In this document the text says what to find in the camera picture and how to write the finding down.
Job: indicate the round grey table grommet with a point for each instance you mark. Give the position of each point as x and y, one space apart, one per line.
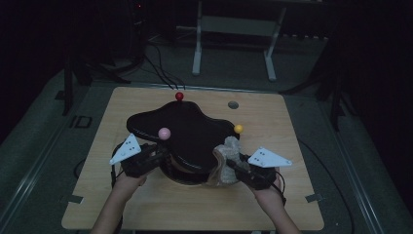
233 105

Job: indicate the black tripod stand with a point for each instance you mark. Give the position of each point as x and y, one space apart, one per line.
67 94
334 107

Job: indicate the person's left hand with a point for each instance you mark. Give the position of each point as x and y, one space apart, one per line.
128 187

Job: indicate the grey tape strip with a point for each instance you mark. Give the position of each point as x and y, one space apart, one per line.
314 197
75 199

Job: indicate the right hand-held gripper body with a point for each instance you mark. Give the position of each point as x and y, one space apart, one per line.
259 177

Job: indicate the black wavy tray stand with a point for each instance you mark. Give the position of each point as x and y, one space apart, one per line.
188 130

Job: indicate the black rectangular floor marker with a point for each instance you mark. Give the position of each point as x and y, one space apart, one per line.
77 122

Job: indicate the beige fluffy cloth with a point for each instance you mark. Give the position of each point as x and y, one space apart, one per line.
230 148

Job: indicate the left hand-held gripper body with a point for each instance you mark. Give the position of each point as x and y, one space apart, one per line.
139 162

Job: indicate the white metal stand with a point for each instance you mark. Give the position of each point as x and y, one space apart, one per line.
197 48

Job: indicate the person's right hand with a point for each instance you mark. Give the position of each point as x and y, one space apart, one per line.
272 198

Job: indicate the black computer tower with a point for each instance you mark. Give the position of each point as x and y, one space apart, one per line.
139 26

